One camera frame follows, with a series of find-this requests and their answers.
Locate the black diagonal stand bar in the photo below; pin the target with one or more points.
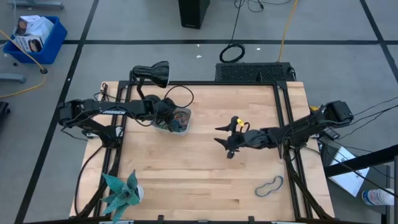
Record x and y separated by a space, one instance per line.
360 161

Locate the teal artificial potted plant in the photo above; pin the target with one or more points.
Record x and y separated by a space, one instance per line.
121 193

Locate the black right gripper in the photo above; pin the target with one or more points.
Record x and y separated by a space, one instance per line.
245 140

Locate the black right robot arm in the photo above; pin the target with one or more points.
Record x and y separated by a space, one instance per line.
311 124

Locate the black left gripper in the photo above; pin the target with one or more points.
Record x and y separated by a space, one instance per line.
164 110

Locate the blue plastic tote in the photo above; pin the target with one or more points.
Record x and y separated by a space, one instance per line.
53 46

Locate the white paper box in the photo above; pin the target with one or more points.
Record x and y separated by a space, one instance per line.
348 180

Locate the grey metal stand foot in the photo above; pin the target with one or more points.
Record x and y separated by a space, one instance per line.
12 77
37 3

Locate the black gooseneck desk lamp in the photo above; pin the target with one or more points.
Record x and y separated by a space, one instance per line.
152 73

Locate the black aluminium table frame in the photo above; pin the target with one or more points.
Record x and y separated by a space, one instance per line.
217 83

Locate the yellow tag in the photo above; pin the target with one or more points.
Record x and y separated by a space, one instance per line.
240 121

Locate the white plastic bin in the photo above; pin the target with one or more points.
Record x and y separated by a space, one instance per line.
186 129

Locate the yellow plug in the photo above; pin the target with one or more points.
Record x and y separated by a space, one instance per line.
314 108

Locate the black tower box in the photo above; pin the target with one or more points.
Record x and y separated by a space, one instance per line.
192 14

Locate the white plastic bottle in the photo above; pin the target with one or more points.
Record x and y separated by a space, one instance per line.
377 197

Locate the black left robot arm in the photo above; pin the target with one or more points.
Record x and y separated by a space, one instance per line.
109 109

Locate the white printed carton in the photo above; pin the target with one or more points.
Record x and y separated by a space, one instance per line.
38 28
23 42

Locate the green rubber band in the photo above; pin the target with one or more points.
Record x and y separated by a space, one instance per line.
161 126

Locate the black perforated computer case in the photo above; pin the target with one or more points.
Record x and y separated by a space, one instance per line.
248 72

